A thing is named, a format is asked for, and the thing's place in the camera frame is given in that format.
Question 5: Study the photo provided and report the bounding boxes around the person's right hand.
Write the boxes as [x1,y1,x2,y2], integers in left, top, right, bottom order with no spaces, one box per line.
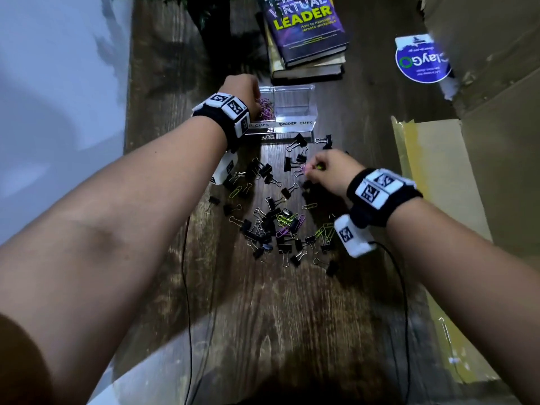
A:
[303,148,366,199]

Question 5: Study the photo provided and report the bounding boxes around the person's left hand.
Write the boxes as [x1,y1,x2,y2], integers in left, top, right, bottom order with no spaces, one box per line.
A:
[218,73,262,121]

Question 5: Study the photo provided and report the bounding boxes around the bunch of sorted paper clips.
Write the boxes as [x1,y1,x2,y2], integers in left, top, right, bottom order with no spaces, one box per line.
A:
[257,98,276,122]

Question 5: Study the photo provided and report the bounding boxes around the clear two-compartment plastic box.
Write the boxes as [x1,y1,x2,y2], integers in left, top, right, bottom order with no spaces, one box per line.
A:
[246,84,317,142]

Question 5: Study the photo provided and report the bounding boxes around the pile of coloured paper clips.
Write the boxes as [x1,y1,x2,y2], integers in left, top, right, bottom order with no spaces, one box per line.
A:
[227,164,337,246]

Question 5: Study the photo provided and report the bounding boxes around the pile of black binder clips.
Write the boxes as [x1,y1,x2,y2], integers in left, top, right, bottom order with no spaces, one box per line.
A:
[204,133,352,278]

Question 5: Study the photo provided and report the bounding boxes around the person's left forearm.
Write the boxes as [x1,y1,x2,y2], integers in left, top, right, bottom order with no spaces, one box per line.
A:
[0,115,228,405]

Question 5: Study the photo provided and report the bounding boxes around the person's right forearm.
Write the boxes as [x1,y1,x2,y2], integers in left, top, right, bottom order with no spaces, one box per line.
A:
[386,197,540,405]

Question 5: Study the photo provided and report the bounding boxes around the large brown cardboard box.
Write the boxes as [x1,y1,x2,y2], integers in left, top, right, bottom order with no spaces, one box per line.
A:
[418,0,540,273]

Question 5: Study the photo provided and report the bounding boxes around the black left wristband white markers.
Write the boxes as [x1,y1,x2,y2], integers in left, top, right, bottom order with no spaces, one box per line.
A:
[191,92,252,153]

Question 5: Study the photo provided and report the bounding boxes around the black wristband white markers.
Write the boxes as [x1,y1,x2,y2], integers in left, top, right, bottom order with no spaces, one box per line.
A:
[191,92,252,153]
[345,167,424,229]

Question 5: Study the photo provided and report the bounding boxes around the black right wristband white markers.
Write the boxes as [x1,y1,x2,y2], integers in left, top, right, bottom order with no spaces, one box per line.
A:
[345,167,424,229]

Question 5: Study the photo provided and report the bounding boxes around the tan book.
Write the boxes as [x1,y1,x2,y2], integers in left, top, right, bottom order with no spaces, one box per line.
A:
[263,19,347,81]

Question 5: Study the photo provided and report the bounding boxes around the green potted artificial plant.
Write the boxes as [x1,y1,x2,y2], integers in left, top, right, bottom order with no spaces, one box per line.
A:
[111,0,254,70]

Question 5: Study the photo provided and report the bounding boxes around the purple hardcover book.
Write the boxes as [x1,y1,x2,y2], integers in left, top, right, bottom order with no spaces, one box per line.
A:
[258,0,350,69]

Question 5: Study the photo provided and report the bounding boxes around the yellowish cardboard sheet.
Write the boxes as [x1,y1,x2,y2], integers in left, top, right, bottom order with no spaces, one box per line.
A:
[391,116,501,384]

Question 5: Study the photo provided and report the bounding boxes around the blue round sticker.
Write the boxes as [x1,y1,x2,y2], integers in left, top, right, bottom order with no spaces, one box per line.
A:
[394,33,453,84]

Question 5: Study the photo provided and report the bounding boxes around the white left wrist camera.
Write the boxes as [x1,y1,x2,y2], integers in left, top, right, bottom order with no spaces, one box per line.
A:
[209,150,239,186]

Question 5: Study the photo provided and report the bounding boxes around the thin black cable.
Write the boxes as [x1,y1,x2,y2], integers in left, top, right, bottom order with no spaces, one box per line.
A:
[370,240,412,405]
[180,217,196,405]

